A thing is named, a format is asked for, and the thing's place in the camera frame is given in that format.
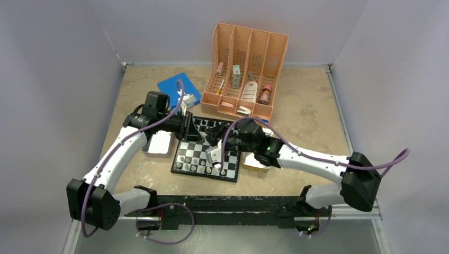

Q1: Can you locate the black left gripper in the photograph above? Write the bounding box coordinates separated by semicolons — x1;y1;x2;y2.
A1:
157;110;204;142

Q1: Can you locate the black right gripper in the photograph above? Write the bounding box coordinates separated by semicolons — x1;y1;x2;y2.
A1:
205;125;256;153

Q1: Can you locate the silver tin with white pieces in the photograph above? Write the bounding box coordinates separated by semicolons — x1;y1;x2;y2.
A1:
142;131;172;158

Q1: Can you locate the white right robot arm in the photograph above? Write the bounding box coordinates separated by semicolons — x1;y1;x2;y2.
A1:
205;119;382;215

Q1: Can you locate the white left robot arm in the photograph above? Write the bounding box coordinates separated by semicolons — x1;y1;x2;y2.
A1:
66;92;204;230

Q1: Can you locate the black and white chessboard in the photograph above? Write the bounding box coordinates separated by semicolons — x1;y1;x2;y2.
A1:
170;115;246;184

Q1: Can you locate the pink eraser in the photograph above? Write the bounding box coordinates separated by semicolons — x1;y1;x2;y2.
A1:
220;101;235;108

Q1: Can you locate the white stapler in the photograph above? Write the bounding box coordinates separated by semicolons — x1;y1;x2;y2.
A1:
236;106;252;116

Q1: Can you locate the yellow tipped pen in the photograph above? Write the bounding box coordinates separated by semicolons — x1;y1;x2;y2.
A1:
216;79;225;95

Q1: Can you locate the gold empty tin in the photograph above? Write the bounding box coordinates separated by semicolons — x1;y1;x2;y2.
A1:
242;128;275;174

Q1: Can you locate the white lotion bottle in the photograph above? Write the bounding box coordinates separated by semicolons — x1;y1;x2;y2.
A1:
240;81;258;103

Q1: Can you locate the pink tube in organizer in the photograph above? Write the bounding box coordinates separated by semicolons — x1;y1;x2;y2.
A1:
215;61;224;76

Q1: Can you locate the pink capped small bottle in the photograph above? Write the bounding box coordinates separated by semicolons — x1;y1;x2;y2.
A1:
258;84;272;105

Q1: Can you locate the teal small box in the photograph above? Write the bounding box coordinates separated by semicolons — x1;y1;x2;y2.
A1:
232;65;241;89

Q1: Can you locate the peach desk organizer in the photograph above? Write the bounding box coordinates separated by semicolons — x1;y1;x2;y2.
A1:
200;23;289;122

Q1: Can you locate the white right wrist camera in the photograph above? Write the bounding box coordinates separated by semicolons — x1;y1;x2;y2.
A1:
205;142;223;165

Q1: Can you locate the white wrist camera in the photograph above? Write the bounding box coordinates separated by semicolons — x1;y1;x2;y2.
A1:
180;94;196;115
205;142;223;165

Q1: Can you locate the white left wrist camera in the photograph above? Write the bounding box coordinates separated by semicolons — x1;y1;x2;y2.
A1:
180;94;196;115

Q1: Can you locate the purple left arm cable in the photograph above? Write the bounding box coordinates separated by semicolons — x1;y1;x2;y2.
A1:
80;79;195;246

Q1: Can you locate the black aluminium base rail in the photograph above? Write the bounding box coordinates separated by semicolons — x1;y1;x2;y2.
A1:
71;194;381;232

